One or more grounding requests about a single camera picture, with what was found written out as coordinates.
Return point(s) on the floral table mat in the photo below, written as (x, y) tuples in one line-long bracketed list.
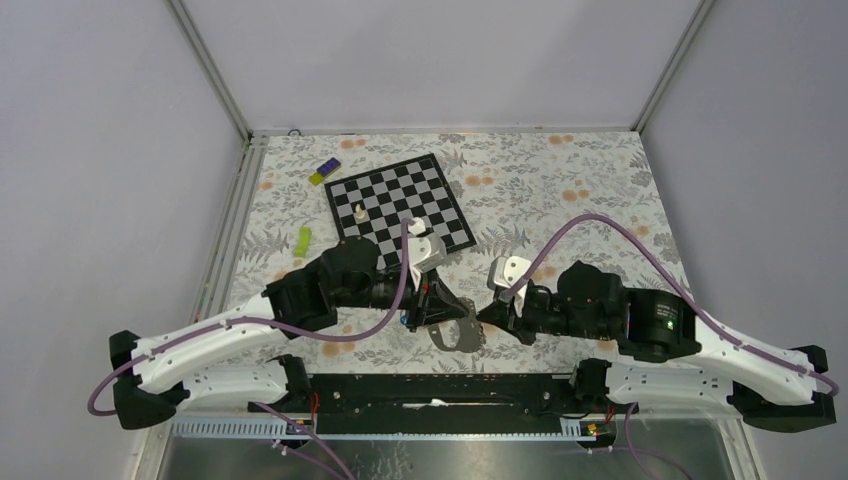
[(514, 189)]

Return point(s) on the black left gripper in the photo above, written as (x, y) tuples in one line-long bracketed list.
[(418, 312)]

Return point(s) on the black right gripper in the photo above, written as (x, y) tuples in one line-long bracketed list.
[(503, 314)]

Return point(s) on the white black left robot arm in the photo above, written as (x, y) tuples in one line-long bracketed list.
[(161, 375)]

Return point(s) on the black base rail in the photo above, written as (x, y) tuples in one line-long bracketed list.
[(431, 404)]

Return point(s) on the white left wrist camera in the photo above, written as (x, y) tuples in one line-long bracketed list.
[(424, 250)]

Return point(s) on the purple yellow toy brick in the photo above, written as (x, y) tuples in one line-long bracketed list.
[(324, 170)]

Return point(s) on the black grey chessboard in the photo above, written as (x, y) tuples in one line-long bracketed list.
[(411, 188)]

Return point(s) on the green arch toy block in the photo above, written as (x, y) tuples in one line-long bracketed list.
[(301, 247)]

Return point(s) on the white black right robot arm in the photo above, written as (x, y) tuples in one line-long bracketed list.
[(668, 356)]

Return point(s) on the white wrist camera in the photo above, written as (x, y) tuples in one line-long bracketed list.
[(424, 250), (505, 277)]

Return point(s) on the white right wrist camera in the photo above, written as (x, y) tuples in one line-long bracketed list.
[(505, 277)]

